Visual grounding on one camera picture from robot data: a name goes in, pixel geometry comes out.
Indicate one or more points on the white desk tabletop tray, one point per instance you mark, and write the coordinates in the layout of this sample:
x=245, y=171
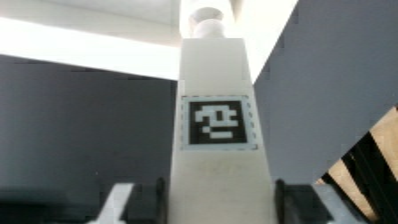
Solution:
x=119, y=34

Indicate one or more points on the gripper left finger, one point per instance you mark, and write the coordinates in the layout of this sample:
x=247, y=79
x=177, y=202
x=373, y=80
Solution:
x=135, y=205

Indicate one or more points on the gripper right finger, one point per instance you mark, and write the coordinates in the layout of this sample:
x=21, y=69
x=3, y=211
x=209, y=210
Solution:
x=309, y=204

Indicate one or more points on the white leg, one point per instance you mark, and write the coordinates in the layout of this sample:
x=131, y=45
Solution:
x=220, y=186

